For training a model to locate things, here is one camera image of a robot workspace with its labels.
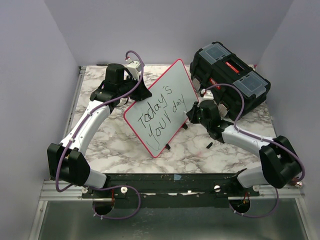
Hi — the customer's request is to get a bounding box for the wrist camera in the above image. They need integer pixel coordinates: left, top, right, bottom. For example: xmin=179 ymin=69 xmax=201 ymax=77
xmin=200 ymin=89 xmax=214 ymax=102
xmin=126 ymin=59 xmax=142 ymax=80

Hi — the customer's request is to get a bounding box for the brass pipe fitting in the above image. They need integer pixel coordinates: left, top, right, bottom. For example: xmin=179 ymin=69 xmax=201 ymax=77
xmin=289 ymin=177 xmax=303 ymax=188

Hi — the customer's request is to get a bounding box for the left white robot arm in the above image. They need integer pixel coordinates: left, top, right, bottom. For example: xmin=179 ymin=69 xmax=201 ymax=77
xmin=47 ymin=60 xmax=152 ymax=198

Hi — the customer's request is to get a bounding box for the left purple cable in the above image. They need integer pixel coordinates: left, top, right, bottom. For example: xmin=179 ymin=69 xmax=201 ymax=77
xmin=54 ymin=50 xmax=145 ymax=221

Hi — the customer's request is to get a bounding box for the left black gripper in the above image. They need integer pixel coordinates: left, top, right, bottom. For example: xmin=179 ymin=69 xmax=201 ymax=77
xmin=118 ymin=74 xmax=153 ymax=102

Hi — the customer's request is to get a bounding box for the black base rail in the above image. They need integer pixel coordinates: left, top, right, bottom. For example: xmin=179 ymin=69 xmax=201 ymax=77
xmin=82 ymin=173 xmax=259 ymax=213

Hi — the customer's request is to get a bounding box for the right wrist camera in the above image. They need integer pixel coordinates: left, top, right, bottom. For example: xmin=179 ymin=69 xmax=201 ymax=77
xmin=200 ymin=89 xmax=214 ymax=102

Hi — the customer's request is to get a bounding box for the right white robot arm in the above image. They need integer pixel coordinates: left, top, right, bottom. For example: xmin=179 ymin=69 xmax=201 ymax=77
xmin=186 ymin=100 xmax=303 ymax=196

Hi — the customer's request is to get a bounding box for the black red toolbox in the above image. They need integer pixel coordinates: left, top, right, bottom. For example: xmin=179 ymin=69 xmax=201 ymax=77
xmin=189 ymin=41 xmax=271 ymax=121

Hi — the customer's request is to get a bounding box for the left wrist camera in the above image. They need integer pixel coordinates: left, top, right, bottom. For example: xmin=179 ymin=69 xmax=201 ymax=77
xmin=126 ymin=59 xmax=142 ymax=80

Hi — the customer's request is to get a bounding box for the pink-framed whiteboard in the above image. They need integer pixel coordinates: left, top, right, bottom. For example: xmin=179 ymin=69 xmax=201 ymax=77
xmin=123 ymin=59 xmax=198 ymax=158

